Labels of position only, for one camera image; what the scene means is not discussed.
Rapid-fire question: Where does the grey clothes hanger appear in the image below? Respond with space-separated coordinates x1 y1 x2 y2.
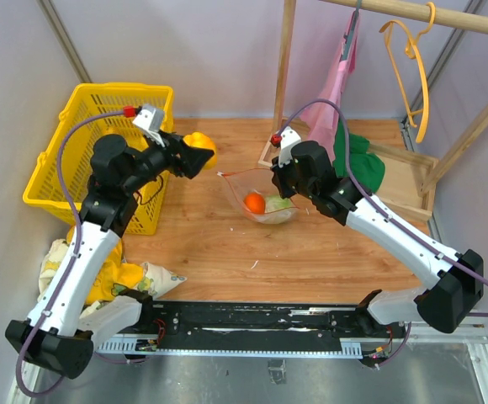
340 0 362 61

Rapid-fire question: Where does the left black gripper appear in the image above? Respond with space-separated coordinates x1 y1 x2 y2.
122 129 214 194

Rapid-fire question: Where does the pink cloth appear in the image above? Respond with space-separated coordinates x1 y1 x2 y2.
300 18 359 149

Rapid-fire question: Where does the clear zip bag orange zipper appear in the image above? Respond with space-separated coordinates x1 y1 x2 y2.
217 168 298 225

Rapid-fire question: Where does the green cloth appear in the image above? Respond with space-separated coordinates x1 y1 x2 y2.
332 120 385 193

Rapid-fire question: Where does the orange fruit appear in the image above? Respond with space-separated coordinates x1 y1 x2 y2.
244 192 266 215

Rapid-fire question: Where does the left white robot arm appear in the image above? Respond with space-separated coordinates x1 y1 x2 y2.
5 133 215 379

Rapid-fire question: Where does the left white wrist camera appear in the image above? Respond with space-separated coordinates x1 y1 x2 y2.
122 104 165 147

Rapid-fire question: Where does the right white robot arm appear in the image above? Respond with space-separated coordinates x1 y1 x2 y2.
271 138 483 337

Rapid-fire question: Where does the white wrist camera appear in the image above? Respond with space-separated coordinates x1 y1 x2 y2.
122 104 165 147
270 126 302 167

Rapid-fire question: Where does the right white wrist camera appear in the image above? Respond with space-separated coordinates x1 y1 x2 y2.
270 126 302 167

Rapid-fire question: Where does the yellow patterned cloth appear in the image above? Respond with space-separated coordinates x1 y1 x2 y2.
38 229 187 317

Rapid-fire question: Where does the wooden clothes rack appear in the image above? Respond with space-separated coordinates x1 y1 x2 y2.
273 1 488 222

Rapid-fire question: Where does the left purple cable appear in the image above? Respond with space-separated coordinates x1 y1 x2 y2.
15 109 130 397

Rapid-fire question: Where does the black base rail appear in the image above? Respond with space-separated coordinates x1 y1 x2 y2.
98 300 406 358

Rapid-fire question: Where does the yellow plastic basket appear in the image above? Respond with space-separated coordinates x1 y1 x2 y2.
22 82 177 237

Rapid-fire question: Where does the green cabbage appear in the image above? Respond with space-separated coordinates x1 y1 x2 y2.
265 194 298 225

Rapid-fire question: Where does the purple cable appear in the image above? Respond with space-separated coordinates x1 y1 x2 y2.
275 98 488 316
15 109 130 397

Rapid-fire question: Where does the yellow clothes hanger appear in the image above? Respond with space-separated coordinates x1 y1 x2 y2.
379 1 438 144

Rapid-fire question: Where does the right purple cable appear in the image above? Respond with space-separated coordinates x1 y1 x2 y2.
275 98 488 316

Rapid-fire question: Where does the yellow bell pepper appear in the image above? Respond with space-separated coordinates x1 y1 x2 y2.
183 131 218 169

